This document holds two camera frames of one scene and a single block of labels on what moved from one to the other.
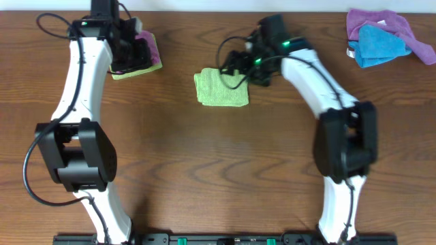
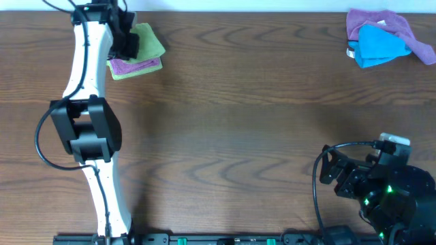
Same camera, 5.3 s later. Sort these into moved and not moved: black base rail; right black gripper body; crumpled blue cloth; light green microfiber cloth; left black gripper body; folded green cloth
Moved: light green microfiber cloth; right black gripper body
Not moved: folded green cloth; crumpled blue cloth; black base rail; left black gripper body
